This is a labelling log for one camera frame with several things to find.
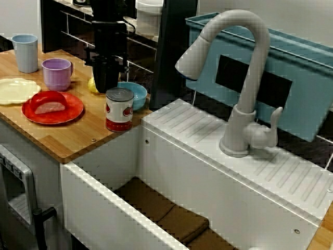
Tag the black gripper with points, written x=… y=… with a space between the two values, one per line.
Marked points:
x=109 y=39

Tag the yellow toy corn cob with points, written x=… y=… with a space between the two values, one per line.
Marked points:
x=91 y=86

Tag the blue plastic bowl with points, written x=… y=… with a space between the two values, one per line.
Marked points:
x=139 y=93

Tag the toy tomato can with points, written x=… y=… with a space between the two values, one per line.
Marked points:
x=119 y=112

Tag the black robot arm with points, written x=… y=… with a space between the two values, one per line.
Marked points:
x=109 y=10

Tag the purple plastic mug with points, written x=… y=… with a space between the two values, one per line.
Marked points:
x=56 y=78

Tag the red bowl with food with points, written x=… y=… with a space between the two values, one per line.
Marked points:
x=48 y=100

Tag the white jar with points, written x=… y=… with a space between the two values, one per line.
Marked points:
x=148 y=18

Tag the red round plate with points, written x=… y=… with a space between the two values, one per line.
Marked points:
x=52 y=117

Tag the light blue plastic cup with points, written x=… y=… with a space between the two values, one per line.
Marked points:
x=24 y=54

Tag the cream flower-shaped plate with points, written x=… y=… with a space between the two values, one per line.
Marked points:
x=15 y=91

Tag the grey toy oven door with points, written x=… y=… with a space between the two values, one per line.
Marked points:
x=18 y=182

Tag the white toy sink unit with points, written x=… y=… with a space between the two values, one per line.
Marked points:
x=208 y=177

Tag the brown cloth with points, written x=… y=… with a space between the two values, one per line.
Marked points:
x=161 y=208

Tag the grey toy faucet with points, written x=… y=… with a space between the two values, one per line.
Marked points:
x=256 y=65

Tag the blue plastic bin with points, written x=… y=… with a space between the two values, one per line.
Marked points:
x=307 y=78

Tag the dark upright post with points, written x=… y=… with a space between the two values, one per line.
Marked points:
x=169 y=52

